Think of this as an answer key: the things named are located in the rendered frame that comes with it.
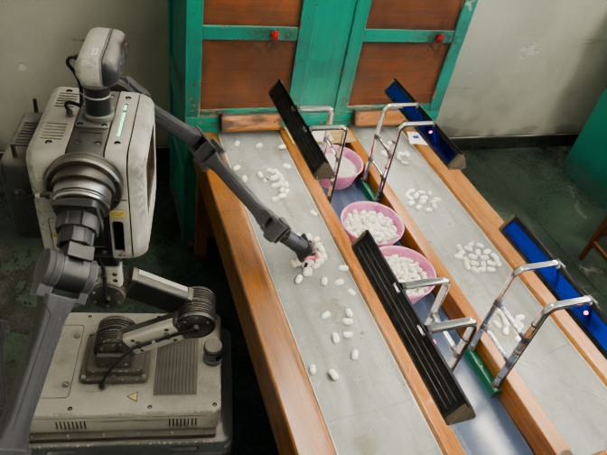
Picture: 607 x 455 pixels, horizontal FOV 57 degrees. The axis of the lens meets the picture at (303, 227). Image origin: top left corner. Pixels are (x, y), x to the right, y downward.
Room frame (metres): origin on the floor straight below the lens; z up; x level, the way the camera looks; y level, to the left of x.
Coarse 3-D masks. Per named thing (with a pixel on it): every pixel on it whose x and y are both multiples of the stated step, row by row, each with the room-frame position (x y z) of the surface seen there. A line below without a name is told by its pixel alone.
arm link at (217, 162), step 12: (216, 144) 1.64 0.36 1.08; (216, 156) 1.61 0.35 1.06; (204, 168) 1.59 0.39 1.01; (216, 168) 1.58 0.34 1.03; (228, 168) 1.58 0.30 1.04; (228, 180) 1.55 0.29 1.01; (240, 180) 1.57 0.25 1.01; (240, 192) 1.52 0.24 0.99; (252, 192) 1.54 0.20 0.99; (252, 204) 1.49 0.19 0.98; (264, 204) 1.52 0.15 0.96; (264, 216) 1.46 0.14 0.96; (276, 216) 1.48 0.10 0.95; (264, 228) 1.43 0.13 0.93; (276, 228) 1.43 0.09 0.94
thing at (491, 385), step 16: (512, 272) 1.27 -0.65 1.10; (496, 304) 1.26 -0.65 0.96; (560, 304) 1.15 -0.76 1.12; (576, 304) 1.17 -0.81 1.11; (512, 320) 1.20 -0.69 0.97; (544, 320) 1.12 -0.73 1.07; (480, 336) 1.26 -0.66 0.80; (528, 336) 1.13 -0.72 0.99; (464, 352) 1.27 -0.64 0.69; (512, 352) 1.14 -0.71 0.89; (480, 368) 1.19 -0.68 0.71; (496, 384) 1.13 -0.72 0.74
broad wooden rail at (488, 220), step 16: (416, 144) 2.49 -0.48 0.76; (432, 160) 2.36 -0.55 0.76; (448, 176) 2.25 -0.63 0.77; (464, 176) 2.28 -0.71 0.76; (464, 192) 2.14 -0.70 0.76; (464, 208) 2.05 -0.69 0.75; (480, 208) 2.04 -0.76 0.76; (480, 224) 1.93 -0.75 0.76; (496, 224) 1.95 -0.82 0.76; (496, 240) 1.83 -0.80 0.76; (512, 256) 1.75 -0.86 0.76; (528, 272) 1.68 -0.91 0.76; (528, 288) 1.60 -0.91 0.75; (544, 288) 1.60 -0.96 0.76; (544, 304) 1.52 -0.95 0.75; (560, 320) 1.44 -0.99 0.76; (576, 336) 1.38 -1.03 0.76; (592, 352) 1.32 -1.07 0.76; (592, 368) 1.27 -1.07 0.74
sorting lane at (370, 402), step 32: (256, 160) 2.10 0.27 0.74; (288, 160) 2.15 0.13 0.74; (256, 192) 1.86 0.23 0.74; (288, 192) 1.91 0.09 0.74; (256, 224) 1.66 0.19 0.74; (320, 224) 1.74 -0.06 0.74; (288, 256) 1.51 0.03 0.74; (288, 288) 1.35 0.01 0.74; (320, 288) 1.39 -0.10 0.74; (352, 288) 1.42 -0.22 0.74; (288, 320) 1.21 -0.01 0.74; (320, 320) 1.24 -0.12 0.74; (320, 352) 1.11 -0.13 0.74; (384, 352) 1.16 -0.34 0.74; (320, 384) 0.99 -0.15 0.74; (352, 384) 1.01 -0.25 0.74; (384, 384) 1.04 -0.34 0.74; (352, 416) 0.90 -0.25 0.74; (384, 416) 0.92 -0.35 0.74; (416, 416) 0.95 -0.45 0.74; (352, 448) 0.81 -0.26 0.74; (384, 448) 0.82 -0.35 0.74; (416, 448) 0.84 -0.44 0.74
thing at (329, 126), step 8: (328, 120) 2.03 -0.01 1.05; (304, 128) 1.84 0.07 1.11; (312, 128) 1.83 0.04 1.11; (320, 128) 1.85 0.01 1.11; (328, 128) 1.86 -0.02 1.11; (336, 128) 1.88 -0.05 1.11; (344, 128) 1.89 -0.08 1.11; (328, 136) 2.03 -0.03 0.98; (344, 136) 1.90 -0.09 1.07; (328, 144) 2.00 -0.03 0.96; (344, 144) 1.90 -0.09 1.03; (336, 152) 1.94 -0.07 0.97; (336, 160) 1.90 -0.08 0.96; (336, 168) 1.90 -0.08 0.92; (336, 176) 1.89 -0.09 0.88; (328, 192) 1.90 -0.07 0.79; (328, 200) 1.90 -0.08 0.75
